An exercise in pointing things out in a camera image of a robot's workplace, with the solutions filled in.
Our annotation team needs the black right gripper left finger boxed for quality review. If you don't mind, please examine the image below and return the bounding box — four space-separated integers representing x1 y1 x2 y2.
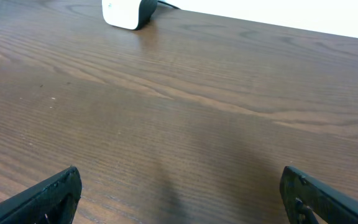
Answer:
0 166 82 224

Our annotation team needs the white barcode scanner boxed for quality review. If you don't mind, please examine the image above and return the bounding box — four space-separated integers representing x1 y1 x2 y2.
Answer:
102 0 158 30

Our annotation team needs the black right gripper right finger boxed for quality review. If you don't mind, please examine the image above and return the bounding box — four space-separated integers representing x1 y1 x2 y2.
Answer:
280 166 358 224

